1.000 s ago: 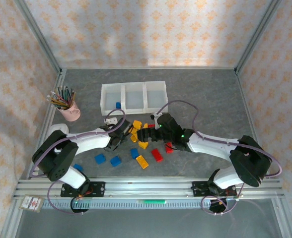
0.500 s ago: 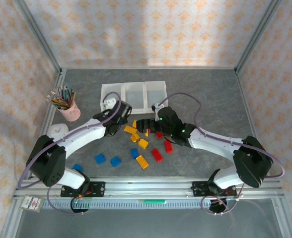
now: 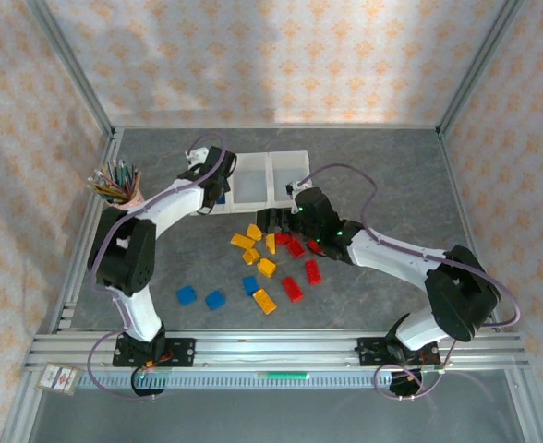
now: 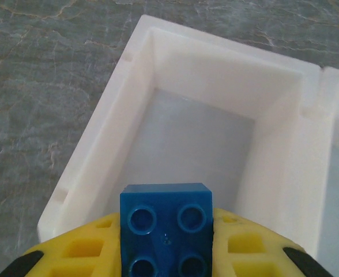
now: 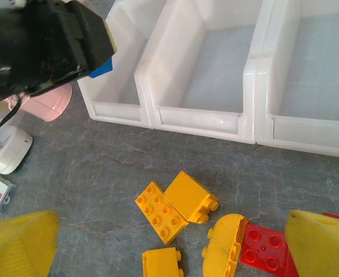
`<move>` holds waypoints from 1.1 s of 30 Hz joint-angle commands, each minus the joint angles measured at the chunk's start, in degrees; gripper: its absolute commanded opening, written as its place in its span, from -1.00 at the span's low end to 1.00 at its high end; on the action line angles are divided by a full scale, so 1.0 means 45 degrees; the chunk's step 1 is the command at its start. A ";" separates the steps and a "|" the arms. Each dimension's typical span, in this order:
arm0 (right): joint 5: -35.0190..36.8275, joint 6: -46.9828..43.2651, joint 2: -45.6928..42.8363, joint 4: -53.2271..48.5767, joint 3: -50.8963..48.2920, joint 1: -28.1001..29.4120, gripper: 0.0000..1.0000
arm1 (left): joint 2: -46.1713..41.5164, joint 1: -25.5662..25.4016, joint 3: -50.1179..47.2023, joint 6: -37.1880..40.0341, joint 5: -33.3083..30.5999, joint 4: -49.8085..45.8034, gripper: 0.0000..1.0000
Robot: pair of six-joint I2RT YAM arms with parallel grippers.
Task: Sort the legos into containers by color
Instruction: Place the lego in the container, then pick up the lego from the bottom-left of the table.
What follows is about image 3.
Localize long red lego brick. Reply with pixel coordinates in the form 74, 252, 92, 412
304, 259, 322, 287
280, 275, 305, 304

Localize pink cup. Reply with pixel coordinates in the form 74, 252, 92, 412
103, 186, 146, 212

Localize coloured pencils bundle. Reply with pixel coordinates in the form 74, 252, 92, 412
86, 159, 142, 204

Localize red white printed card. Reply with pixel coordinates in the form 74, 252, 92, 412
34, 363, 79, 397

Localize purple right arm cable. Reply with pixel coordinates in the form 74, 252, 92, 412
298, 164, 522, 401

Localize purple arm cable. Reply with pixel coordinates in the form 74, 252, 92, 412
298, 164, 522, 401
88, 133, 229, 402

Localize aluminium mounting rail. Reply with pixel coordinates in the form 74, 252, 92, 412
25, 329, 529, 371

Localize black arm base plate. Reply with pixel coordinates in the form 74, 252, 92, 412
113, 335, 198, 368
356, 336, 443, 369

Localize aluminium table side rail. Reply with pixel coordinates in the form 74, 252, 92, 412
52, 128, 125, 331
437, 128, 501, 324

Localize grey slotted cable duct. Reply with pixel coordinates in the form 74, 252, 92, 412
75, 368, 423, 390

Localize aluminium frame post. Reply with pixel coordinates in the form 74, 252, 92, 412
25, 0, 116, 136
437, 0, 525, 138

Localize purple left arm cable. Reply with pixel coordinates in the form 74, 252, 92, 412
88, 133, 229, 402

